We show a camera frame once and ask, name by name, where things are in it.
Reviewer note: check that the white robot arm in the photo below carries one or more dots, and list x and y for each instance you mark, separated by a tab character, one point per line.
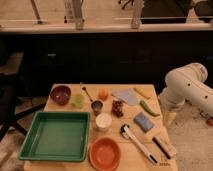
187	83

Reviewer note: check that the white cup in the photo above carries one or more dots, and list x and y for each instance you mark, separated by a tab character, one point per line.
103	121

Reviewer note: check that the blue sponge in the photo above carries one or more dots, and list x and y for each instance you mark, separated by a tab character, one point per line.
143	122

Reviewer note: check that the dark red bowl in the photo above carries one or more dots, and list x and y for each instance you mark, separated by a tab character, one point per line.
60	94

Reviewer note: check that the green plastic tray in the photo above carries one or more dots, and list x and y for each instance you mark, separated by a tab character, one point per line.
57	136

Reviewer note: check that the green pepper toy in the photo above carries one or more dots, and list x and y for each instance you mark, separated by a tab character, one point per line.
145	106

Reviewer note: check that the light green small cup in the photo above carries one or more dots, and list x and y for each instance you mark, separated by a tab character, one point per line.
78	101

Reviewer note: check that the light blue cloth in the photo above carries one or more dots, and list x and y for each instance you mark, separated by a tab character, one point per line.
127	96

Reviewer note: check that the black office chair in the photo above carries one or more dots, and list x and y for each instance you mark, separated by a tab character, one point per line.
9	69

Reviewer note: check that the dark grape bunch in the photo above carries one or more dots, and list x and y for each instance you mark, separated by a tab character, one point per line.
117	106

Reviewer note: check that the orange bowl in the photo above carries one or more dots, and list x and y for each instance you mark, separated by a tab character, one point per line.
104	154

